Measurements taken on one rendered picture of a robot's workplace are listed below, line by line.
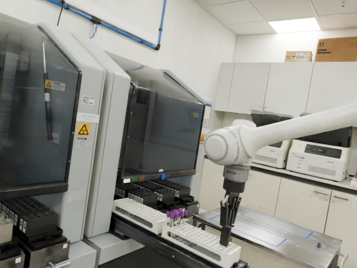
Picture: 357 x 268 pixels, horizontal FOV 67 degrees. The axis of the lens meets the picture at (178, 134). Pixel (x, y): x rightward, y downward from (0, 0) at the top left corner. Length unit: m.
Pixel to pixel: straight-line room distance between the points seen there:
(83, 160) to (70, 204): 0.17
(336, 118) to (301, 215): 2.52
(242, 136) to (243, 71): 3.18
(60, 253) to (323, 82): 3.18
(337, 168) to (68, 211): 2.67
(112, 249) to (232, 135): 0.74
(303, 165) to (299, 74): 1.12
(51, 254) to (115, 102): 0.60
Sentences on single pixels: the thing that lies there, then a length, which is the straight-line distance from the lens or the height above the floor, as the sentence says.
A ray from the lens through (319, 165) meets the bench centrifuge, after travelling 3.24.
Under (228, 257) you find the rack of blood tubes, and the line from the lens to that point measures 1.01.
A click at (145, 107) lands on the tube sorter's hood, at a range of 1.27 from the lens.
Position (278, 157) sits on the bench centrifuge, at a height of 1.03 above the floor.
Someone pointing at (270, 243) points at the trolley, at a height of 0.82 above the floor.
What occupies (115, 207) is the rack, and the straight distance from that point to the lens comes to 1.33.
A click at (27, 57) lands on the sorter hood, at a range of 0.98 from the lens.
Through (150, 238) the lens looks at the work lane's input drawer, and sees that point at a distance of 1.17.
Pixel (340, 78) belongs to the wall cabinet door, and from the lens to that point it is 3.58.
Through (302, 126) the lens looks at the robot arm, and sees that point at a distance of 0.82.
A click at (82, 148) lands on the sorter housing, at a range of 1.11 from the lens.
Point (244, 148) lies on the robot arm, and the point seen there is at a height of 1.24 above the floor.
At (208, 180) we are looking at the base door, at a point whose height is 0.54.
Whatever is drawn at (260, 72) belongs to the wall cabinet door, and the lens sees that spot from 3.83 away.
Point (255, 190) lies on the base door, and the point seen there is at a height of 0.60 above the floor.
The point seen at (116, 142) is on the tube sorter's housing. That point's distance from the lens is 1.20.
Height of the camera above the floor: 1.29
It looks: 3 degrees down
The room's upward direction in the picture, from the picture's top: 9 degrees clockwise
